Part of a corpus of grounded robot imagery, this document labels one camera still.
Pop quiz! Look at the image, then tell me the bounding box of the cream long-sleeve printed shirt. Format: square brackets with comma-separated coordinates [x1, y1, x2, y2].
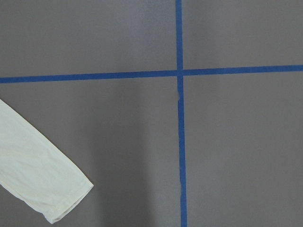
[0, 101, 94, 224]

